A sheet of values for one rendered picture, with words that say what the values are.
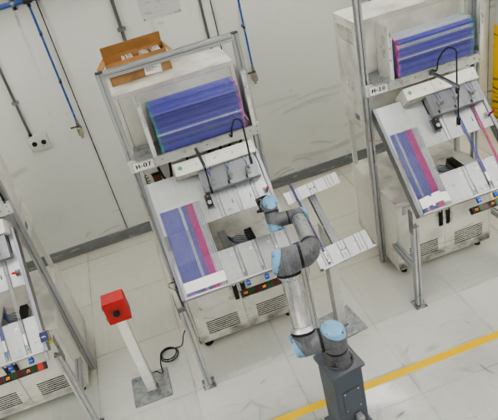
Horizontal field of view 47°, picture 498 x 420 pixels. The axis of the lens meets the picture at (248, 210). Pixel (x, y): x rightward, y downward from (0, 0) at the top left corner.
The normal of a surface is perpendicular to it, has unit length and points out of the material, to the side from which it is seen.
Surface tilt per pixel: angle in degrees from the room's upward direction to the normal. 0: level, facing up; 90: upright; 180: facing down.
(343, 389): 90
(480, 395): 0
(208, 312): 90
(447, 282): 0
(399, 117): 44
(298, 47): 90
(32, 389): 90
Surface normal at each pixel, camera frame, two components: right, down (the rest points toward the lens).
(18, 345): 0.06, -0.21
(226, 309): 0.28, 0.48
